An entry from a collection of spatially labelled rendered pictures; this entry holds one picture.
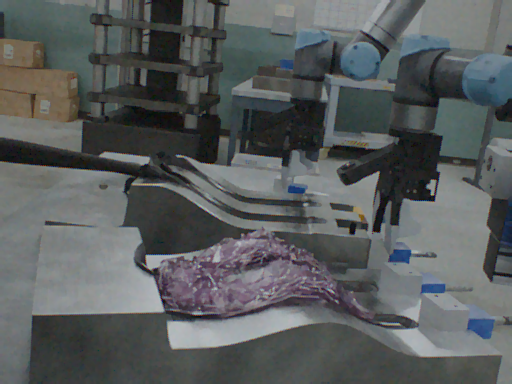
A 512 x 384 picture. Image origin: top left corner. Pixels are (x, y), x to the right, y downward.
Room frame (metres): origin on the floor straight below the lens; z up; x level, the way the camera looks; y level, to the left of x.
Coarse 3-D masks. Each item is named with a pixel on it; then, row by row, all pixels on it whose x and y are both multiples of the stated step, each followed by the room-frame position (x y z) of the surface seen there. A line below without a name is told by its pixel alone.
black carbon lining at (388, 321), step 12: (144, 252) 0.73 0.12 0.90; (144, 264) 0.73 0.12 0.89; (348, 288) 0.83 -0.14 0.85; (360, 288) 0.84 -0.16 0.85; (372, 288) 0.83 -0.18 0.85; (168, 312) 0.63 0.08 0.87; (180, 312) 0.63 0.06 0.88; (384, 324) 0.72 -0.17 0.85; (396, 324) 0.73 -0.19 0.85; (408, 324) 0.73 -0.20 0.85
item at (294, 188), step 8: (280, 176) 1.51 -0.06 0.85; (280, 184) 1.48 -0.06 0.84; (288, 184) 1.48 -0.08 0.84; (296, 184) 1.50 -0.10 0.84; (280, 192) 1.48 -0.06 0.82; (288, 192) 1.48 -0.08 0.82; (296, 192) 1.48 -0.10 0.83; (304, 192) 1.48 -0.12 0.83; (312, 192) 1.49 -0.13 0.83; (320, 192) 1.48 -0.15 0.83
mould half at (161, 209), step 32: (192, 160) 1.20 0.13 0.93; (96, 192) 1.15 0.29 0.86; (160, 192) 0.95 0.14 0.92; (192, 192) 0.99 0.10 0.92; (256, 192) 1.20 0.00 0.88; (64, 224) 0.95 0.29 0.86; (96, 224) 0.96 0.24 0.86; (128, 224) 0.95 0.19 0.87; (160, 224) 0.95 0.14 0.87; (192, 224) 0.95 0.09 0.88; (224, 224) 0.95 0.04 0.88; (256, 224) 0.98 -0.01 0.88; (288, 224) 0.99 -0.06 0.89; (320, 224) 0.99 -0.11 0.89; (320, 256) 0.95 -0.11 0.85; (352, 256) 0.95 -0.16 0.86
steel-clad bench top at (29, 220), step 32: (128, 160) 1.75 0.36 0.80; (64, 192) 1.34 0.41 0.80; (0, 224) 1.08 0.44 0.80; (32, 224) 1.10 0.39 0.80; (0, 256) 0.93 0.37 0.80; (32, 256) 0.95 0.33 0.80; (0, 288) 0.81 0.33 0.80; (32, 288) 0.83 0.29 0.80; (0, 320) 0.72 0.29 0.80; (0, 352) 0.65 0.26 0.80
